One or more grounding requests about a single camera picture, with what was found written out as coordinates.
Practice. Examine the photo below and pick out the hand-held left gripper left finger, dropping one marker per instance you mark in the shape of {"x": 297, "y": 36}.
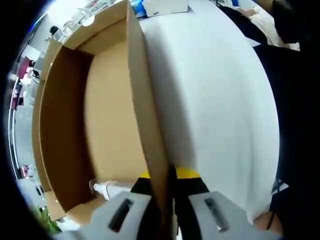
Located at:
{"x": 100, "y": 220}

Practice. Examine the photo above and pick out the person's black clothing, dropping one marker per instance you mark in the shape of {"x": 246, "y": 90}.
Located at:
{"x": 300, "y": 125}

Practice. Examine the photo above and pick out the white barcode carton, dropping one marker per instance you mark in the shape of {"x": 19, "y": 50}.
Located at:
{"x": 167, "y": 6}

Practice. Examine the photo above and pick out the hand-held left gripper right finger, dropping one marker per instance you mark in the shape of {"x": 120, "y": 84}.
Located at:
{"x": 237, "y": 225}

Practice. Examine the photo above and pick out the green potted plant white pot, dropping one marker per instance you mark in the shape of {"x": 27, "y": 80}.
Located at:
{"x": 45, "y": 217}

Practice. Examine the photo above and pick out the magenta red wall screen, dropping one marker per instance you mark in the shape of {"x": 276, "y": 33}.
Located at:
{"x": 25, "y": 70}

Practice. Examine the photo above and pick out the light blue wet wipes pack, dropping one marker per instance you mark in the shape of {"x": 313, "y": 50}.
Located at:
{"x": 138, "y": 8}

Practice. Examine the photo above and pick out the group of white office chairs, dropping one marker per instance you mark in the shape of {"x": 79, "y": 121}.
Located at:
{"x": 82, "y": 15}

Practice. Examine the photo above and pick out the brown cardboard shoe box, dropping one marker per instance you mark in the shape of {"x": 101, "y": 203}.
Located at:
{"x": 112, "y": 100}

